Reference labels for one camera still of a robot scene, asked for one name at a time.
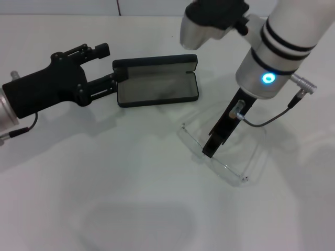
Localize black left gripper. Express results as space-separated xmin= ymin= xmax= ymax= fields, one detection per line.
xmin=2 ymin=43 xmax=129 ymax=120

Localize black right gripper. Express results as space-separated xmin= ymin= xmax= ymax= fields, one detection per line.
xmin=202 ymin=88 xmax=259 ymax=158

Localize clear white glasses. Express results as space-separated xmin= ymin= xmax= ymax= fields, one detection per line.
xmin=177 ymin=121 xmax=267 ymax=188

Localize black glasses case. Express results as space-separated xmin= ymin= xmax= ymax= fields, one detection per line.
xmin=112 ymin=54 xmax=199 ymax=108

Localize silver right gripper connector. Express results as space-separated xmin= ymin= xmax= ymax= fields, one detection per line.
xmin=227 ymin=100 xmax=246 ymax=119

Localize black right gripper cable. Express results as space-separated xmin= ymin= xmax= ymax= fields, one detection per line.
xmin=237 ymin=90 xmax=302 ymax=128

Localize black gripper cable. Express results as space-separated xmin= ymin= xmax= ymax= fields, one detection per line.
xmin=237 ymin=90 xmax=302 ymax=128
xmin=0 ymin=112 xmax=40 ymax=139

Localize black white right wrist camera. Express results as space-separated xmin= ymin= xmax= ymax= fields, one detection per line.
xmin=179 ymin=0 xmax=250 ymax=50

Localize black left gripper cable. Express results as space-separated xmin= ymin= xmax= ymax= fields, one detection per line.
xmin=0 ymin=112 xmax=40 ymax=139

